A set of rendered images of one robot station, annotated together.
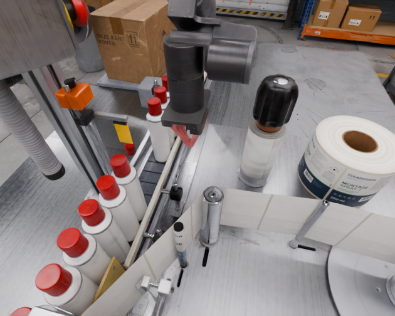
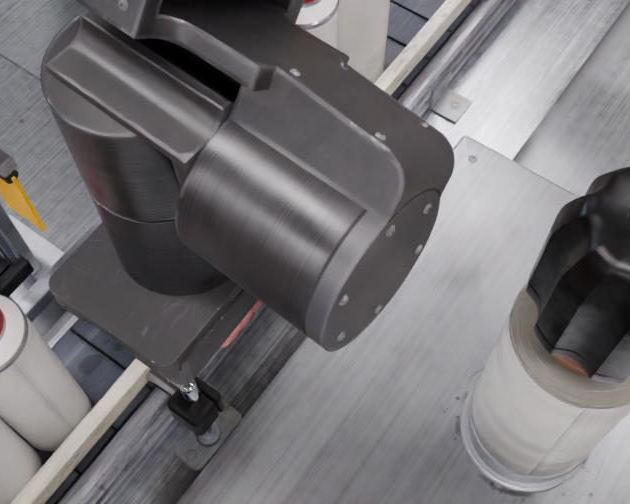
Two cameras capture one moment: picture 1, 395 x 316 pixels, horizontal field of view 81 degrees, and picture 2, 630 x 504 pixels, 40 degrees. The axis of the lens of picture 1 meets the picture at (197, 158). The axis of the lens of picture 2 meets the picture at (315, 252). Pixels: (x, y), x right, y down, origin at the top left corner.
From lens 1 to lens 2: 0.24 m
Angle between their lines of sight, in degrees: 20
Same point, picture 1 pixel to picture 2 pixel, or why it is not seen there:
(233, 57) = (266, 261)
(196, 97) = (184, 262)
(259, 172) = (517, 460)
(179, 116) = (115, 297)
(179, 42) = (89, 98)
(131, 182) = not seen: outside the picture
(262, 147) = (532, 405)
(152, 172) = not seen: hidden behind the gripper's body
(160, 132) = not seen: hidden behind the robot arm
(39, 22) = not seen: outside the picture
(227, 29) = (291, 112)
